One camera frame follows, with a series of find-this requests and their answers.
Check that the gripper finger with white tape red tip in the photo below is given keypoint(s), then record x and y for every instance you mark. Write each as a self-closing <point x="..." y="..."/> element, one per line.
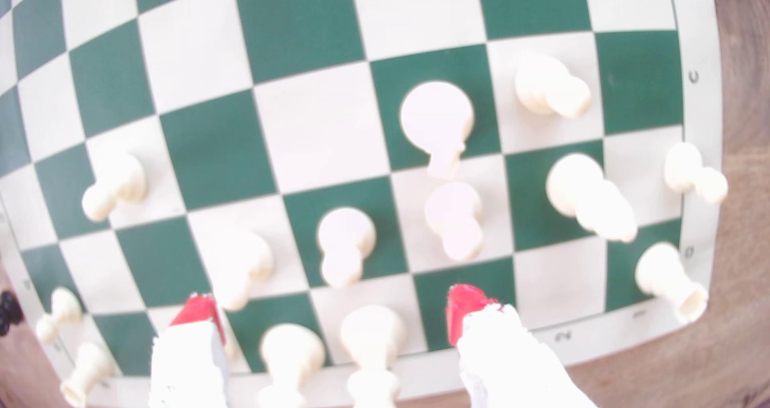
<point x="189" y="360"/>
<point x="499" y="360"/>

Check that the white chess knight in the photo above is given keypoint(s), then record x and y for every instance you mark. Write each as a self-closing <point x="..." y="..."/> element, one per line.
<point x="436" y="116"/>

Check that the white chess rook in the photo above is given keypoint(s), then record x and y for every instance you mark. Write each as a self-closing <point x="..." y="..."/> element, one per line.
<point x="90" y="366"/>
<point x="661" y="273"/>

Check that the white chess queen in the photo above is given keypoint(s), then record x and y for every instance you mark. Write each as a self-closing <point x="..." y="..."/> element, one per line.
<point x="292" y="351"/>

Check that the white chess pawn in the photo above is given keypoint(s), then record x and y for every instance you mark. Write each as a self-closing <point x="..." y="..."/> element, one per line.
<point x="246" y="261"/>
<point x="120" y="179"/>
<point x="454" y="212"/>
<point x="541" y="86"/>
<point x="346" y="233"/>
<point x="683" y="167"/>
<point x="63" y="304"/>

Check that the white chess king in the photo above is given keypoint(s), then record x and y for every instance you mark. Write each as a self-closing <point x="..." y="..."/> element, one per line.
<point x="373" y="333"/>

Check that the black chess knight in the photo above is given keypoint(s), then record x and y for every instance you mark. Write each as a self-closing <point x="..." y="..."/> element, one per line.
<point x="9" y="312"/>

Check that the green white chess mat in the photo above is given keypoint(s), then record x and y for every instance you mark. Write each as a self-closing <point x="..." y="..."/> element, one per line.
<point x="313" y="125"/>

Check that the white pawn b2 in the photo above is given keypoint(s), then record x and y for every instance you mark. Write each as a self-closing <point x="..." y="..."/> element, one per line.
<point x="577" y="191"/>

